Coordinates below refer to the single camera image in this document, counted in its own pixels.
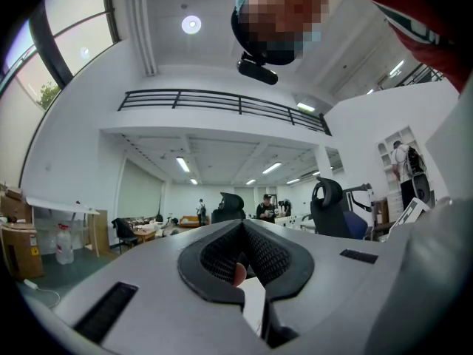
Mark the cardboard boxes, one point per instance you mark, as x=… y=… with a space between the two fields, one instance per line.
x=20 y=250

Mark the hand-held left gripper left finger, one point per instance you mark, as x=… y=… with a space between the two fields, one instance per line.
x=155 y=298

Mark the white desk wooden legs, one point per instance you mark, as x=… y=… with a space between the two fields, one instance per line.
x=63 y=206

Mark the low wooden table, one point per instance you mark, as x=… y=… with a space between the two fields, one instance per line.
x=145 y=234

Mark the orange sofa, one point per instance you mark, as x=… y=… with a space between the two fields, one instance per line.
x=194 y=221

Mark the round ceiling lamp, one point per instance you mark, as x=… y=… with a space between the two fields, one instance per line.
x=191 y=24

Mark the person's head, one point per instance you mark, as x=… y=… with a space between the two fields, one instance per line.
x=281 y=13

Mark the white black office chair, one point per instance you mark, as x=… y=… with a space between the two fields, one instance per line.
x=360 y=198

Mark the black chair blue seat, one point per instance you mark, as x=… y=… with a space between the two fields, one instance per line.
x=123 y=231

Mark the ceiling tube light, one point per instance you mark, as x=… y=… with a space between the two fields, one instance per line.
x=183 y=164
x=306 y=107
x=272 y=168

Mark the clear plastic water jug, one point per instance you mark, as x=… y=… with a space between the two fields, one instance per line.
x=64 y=246

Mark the black window frame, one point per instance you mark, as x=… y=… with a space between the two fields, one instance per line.
x=50 y=43

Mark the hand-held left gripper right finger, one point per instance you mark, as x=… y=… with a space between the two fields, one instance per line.
x=332 y=301

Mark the black balcony railing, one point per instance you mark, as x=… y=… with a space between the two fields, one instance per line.
x=326 y=127

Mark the person's red shirt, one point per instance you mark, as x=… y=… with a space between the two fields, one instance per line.
x=425 y=9

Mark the blue office chair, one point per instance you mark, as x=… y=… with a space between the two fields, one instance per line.
x=356 y=224

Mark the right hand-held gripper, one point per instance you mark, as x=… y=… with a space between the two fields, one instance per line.
x=410 y=213

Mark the small cardboard box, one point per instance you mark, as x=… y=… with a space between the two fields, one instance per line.
x=15 y=209

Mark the white shelf unit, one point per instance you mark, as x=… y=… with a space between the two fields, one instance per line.
x=406 y=133

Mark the black head-mounted camera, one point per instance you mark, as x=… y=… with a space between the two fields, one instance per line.
x=258 y=73

